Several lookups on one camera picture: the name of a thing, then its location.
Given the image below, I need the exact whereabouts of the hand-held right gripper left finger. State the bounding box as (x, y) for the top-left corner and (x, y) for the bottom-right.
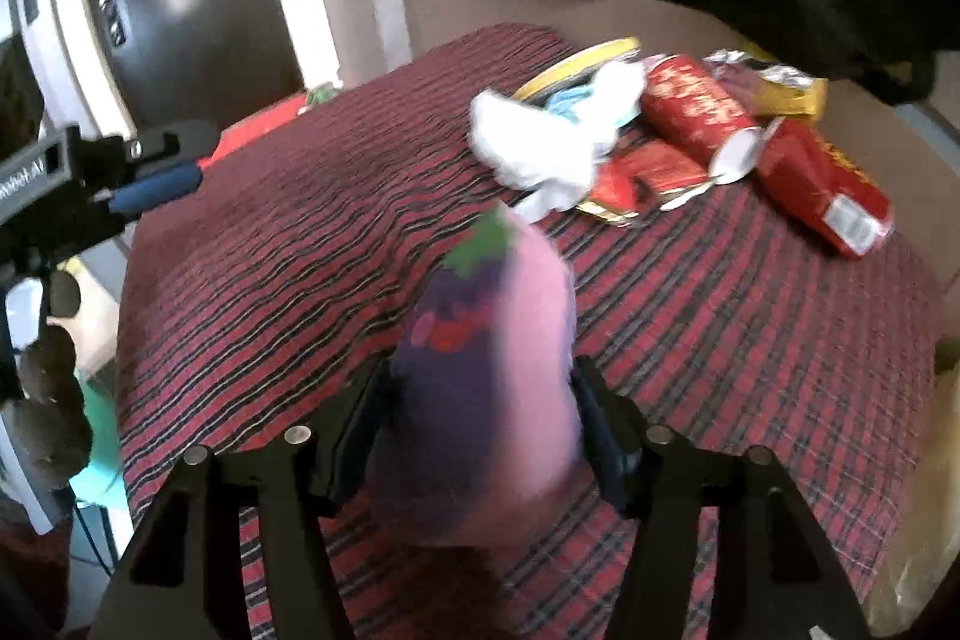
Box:
(86, 362), (410, 640)

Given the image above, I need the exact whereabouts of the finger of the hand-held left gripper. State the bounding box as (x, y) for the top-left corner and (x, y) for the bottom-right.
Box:
(124, 120), (220, 172)
(97, 160), (205, 218)

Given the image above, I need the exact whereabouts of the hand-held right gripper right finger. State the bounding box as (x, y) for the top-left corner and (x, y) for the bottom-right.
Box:
(570, 355), (875, 640)

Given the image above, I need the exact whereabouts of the purple eggplant print packet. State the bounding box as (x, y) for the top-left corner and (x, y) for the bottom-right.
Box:
(367, 206), (582, 547)

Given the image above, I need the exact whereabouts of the person's left hand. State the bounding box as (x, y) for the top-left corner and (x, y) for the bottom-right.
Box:
(0, 269), (95, 495)

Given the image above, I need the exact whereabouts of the red flat object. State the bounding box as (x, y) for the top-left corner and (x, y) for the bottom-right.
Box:
(199, 92), (316, 169)

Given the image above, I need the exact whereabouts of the red plaid cloth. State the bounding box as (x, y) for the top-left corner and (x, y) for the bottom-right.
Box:
(112, 21), (942, 640)

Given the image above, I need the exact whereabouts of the small red packet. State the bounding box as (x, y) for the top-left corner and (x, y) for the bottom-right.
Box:
(577, 145), (713, 229)

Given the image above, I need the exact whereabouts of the white crumpled tissue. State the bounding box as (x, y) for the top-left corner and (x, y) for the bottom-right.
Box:
(469, 59), (650, 221)

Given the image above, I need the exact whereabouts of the red carton box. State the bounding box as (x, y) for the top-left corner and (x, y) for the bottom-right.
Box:
(754, 117), (897, 259)

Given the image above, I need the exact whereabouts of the light blue wrapper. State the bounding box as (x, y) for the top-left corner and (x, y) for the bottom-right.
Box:
(544, 85), (601, 124)

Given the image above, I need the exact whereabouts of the red paper cup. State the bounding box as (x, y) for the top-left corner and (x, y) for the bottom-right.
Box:
(639, 53), (766, 185)

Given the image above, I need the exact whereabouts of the yellow rimmed plate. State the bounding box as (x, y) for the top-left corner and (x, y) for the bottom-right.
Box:
(514, 36), (642, 105)

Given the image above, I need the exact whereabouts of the gold foil wrapper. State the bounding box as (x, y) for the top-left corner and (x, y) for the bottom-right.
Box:
(705, 47), (830, 120)

